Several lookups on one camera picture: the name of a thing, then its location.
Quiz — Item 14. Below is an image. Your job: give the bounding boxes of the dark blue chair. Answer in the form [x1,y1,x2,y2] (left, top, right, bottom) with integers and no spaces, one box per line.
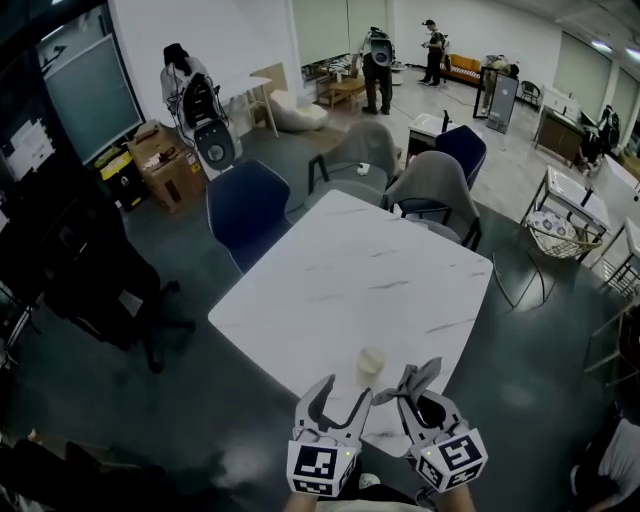
[434,124,488,191]
[205,159,294,275]

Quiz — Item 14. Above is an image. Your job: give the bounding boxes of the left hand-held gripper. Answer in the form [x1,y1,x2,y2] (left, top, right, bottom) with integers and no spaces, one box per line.
[286,374,374,499]

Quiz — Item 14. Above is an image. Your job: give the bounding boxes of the frosted glass panel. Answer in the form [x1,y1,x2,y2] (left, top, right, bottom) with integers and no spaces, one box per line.
[37,32,146,164]

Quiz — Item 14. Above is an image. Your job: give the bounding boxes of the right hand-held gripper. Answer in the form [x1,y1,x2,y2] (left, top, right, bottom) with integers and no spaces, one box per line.
[398,390,489,494]

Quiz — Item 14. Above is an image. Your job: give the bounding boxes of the white paper notice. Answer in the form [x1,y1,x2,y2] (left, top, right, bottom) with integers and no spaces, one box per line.
[2,119,55,181]

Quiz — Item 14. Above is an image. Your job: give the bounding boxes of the light wooden board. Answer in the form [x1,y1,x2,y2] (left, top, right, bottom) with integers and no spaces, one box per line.
[252,62,286,94]

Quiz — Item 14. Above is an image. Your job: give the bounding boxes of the white desk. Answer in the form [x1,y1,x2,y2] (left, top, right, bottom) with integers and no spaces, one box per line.
[217,75,280,139]

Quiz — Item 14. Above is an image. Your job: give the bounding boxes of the grey glass door cabinet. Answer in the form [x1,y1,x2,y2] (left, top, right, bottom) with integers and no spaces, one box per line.
[485,73,520,134]

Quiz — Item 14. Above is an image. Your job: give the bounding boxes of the black metal frame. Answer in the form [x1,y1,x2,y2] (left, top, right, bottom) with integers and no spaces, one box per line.
[472,67,496,120]

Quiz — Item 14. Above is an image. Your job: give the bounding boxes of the yellow and black bin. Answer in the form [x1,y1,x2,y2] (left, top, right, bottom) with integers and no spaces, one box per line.
[94,147,150,211]

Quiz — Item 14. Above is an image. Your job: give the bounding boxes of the white beanbag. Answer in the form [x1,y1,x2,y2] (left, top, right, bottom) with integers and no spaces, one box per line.
[269,89,330,132]

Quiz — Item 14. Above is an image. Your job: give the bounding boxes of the person's white printed t-shirt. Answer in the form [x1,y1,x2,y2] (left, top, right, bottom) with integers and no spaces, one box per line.
[319,501,421,512]

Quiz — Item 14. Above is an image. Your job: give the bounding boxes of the wooden coffee table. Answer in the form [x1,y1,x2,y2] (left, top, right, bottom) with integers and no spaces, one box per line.
[327,77,367,109]

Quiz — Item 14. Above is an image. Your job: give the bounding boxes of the white roller blind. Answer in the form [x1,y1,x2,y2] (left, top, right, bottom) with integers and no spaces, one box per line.
[292,0,389,66]
[554,30,614,106]

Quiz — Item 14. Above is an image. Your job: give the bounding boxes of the brown wooden cabinet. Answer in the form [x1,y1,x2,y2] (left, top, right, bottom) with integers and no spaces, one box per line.
[533,107,586,166]

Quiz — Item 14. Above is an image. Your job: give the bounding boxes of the gold wire chair patterned cushion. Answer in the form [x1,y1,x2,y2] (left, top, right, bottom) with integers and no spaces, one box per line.
[492,209,605,309]

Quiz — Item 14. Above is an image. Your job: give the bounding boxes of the grey backpack rig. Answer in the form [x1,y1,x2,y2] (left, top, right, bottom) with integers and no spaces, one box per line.
[368,27,396,69]

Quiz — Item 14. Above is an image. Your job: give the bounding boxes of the grey cloth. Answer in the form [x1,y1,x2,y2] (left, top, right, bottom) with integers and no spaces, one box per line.
[372,355,445,407]

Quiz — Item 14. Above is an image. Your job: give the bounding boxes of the person's left forearm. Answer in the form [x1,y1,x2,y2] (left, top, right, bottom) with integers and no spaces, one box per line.
[282,492,322,512]

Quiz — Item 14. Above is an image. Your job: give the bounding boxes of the wooden stool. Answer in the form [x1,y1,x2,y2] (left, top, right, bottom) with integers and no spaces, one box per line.
[584,299,640,386]

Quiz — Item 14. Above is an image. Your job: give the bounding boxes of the brown cardboard box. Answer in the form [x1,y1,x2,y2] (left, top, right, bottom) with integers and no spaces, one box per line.
[127,122,209,214]

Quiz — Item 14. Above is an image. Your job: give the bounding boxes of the person's dark trousers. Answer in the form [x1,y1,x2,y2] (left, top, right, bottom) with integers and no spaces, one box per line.
[319,467,426,507]

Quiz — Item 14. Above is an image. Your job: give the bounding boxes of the black backpack rig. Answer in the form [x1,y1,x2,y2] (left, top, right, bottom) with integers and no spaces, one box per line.
[179,72,237,169]

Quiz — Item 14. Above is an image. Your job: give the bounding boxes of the orange sofa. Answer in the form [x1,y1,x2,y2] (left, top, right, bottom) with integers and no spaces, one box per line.
[442,52,484,84]

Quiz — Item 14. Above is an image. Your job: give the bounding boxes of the grey upholstered chair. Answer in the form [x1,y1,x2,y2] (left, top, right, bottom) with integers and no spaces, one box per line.
[305,119,401,210]
[383,150,484,252]

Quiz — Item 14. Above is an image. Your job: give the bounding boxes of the person's right forearm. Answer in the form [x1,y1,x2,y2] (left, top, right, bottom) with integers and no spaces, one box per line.
[433,480,479,512]

